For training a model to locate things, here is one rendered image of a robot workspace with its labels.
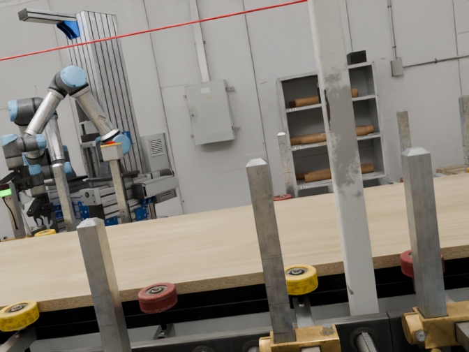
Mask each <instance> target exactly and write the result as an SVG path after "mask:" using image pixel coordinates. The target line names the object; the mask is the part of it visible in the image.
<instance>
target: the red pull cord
mask: <svg viewBox="0 0 469 352"><path fill-rule="evenodd" d="M305 1H308V0H300V1H293V2H290V3H283V4H279V5H275V6H268V7H264V8H258V9H253V10H247V11H243V12H239V13H233V14H229V15H222V16H218V17H211V18H207V19H203V20H196V21H192V22H186V23H182V24H175V25H171V26H167V27H161V28H157V29H150V30H146V31H139V32H135V33H131V34H125V35H120V36H114V37H110V38H104V39H100V40H95V41H89V42H85V43H78V44H74V45H67V46H63V47H57V48H53V49H49V50H42V51H38V52H32V53H28V54H21V55H17V56H13V57H6V58H3V59H0V61H3V60H7V59H13V58H17V57H23V56H28V55H32V54H38V53H42V52H49V51H53V50H60V49H64V48H67V47H75V46H78V45H85V44H89V43H95V42H100V41H106V40H110V39H114V38H121V37H125V36H132V35H135V34H142V33H147V32H150V31H157V30H161V29H167V28H172V27H178V26H182V25H186V24H192V23H197V22H204V21H207V20H214V19H218V18H222V17H229V16H233V15H239V14H244V13H250V12H254V11H258V10H264V9H269V8H275V7H279V6H286V5H290V4H294V3H301V2H305Z"/></svg>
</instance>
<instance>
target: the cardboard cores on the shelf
mask: <svg viewBox="0 0 469 352"><path fill-rule="evenodd" d="M351 94H352V98H356V97H359V94H358V91H357V89H351ZM315 104H319V99H318V95H316V96H308V97H304V98H296V99H295V100H294V101H290V102H289V106H290V108H298V107H302V106H307V105H315ZM373 132H374V130H373V125H368V126H367V125H365V126H356V133H357V136H362V135H368V134H370V133H373ZM326 141H327V138H326V133H325V132H322V133H313V134H308V135H300V136H295V137H291V138H290V144H291V146H294V145H307V144H313V143H317V142H326ZM360 166H361V172H362V174H365V173H373V172H374V168H373V163H364V164H360ZM295 177H296V180H301V179H304V180H305V183H307V182H315V181H320V180H325V179H332V174H331V169H325V170H317V171H311V172H306V173H297V174H295Z"/></svg>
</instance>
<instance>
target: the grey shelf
mask: <svg viewBox="0 0 469 352"><path fill-rule="evenodd" d="M348 72H349V78H350V88H351V89H357V91H358V94H359V97H356V98H352V105H353V111H354V117H355V127H356V126H365V125H367V122H368V125H373V130H374V132H373V133H370V134H368V135H362V136H357V144H358V150H359V160H360V164H364V163H372V162H373V168H374V172H373V173H365V174H362V182H363V187H364V188H369V187H373V186H382V184H381V183H380V177H388V178H389V170H388V164H387V153H386V147H385V135H384V129H383V122H382V111H381V105H380V94H379V87H378V76H377V70H376V64H375V61H368V62H364V63H360V64H353V65H348ZM361 72H362V74H361ZM317 83H319V82H318V72H317V71H313V72H309V73H302V74H297V75H290V76H285V77H282V78H277V79H276V86H277V92H278V100H279V105H280V110H281V111H280V113H281V119H282V124H283V132H284V133H285V134H286V139H287V144H288V153H289V157H290V167H291V171H292V181H293V185H294V190H295V198H302V197H307V196H316V195H321V194H326V193H330V192H329V189H328V186H329V185H333V183H332V179H325V180H320V181H315V182H307V183H305V180H304V179H301V180H296V177H295V174H297V173H306V172H311V171H317V170H325V169H330V162H329V153H328V147H327V141H326V142H317V143H313V144H307V145H294V146H291V144H290V138H291V137H295V136H300V135H308V134H313V133H322V132H325V123H324V117H323V111H322V104H321V103H319V104H315V105H307V106H302V107H298V108H290V106H289V102H290V101H294V100H295V99H296V98H304V97H308V96H316V95H318V90H317ZM362 83H363V86H362ZM363 88H364V91H363ZM364 99H365V103H364ZM365 105H366V109H365ZM366 116H367V120H366ZM369 139H370V142H369ZM370 145H371V148H370ZM371 156H372V159H371ZM374 179H375V182H374Z"/></svg>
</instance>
